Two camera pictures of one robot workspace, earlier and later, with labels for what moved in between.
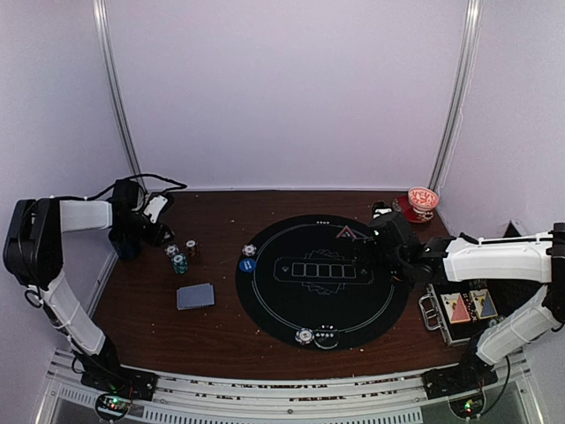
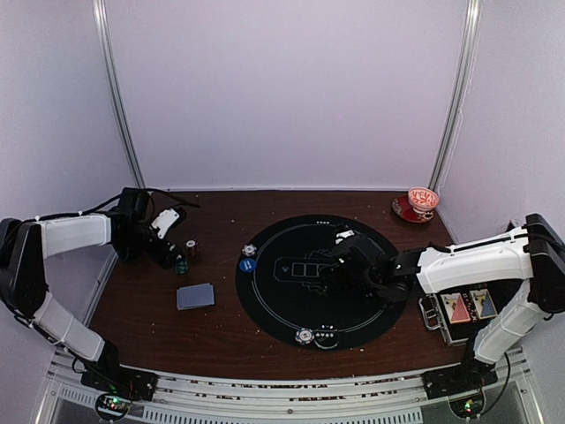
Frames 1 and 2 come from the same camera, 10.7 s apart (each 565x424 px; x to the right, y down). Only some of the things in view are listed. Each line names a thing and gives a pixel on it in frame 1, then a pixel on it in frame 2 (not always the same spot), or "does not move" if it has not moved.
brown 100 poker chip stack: x=192 y=246 does not move
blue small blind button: x=247 y=264 does not move
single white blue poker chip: x=249 y=250 does not move
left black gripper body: x=134 y=226 → x=153 y=252
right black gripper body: x=387 y=264 → x=342 y=289
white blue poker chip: x=305 y=336 does not move
